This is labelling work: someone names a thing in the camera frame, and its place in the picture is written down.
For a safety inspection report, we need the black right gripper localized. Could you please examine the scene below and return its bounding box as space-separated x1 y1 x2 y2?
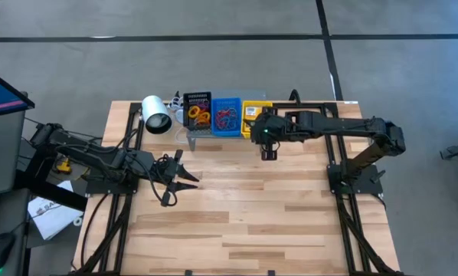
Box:
250 106 288 162

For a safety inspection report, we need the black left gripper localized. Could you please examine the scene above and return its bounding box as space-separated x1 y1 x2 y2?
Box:
152 149 201 208

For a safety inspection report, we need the yellow plastic basket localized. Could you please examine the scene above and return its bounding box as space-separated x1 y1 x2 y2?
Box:
240 100 274 140

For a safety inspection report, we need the yellow pack with green window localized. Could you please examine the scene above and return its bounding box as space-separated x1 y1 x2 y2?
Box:
244 103 263 124

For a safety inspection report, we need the blue plastic basket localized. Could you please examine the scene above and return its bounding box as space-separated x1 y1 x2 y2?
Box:
211 97 243 138

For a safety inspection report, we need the black plastic basket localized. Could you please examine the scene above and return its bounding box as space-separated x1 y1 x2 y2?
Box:
182 90 213 132

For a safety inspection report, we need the black desk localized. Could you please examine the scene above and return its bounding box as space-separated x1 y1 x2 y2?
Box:
0 186 33 276

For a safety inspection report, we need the grey perforated metal shelf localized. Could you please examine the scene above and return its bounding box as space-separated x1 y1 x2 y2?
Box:
185 89 269 153

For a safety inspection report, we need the yellow black clamp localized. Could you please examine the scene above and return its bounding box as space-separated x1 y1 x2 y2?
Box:
54 155 74 174

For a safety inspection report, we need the black diagonal stand bar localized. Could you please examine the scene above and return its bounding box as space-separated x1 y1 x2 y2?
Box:
14 170 89 212

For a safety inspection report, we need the white paper sheet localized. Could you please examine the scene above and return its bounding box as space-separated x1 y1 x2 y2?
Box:
27 179 85 241

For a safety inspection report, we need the computer monitor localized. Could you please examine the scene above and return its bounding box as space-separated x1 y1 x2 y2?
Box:
0 65 36 196

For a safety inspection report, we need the white coiled cable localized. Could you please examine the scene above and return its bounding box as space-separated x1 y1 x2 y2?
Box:
167 95 185 110

